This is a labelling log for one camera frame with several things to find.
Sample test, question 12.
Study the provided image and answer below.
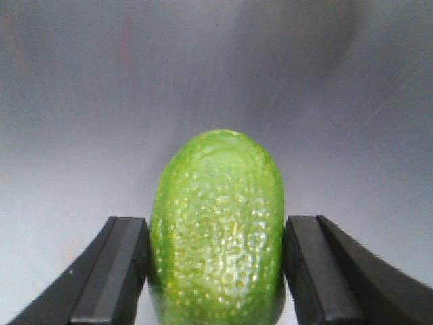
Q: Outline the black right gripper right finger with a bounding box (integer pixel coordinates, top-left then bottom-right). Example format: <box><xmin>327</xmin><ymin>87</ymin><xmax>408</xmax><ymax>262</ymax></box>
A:
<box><xmin>283</xmin><ymin>215</ymin><xmax>432</xmax><ymax>324</ymax></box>

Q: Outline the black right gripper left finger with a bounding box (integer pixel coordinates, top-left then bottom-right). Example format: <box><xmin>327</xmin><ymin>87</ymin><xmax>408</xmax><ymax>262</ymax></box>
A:
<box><xmin>11</xmin><ymin>217</ymin><xmax>149</xmax><ymax>324</ymax></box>

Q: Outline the green avocado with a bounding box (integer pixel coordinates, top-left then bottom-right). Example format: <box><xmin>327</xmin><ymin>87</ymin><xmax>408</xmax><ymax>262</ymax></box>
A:
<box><xmin>149</xmin><ymin>129</ymin><xmax>285</xmax><ymax>324</ymax></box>

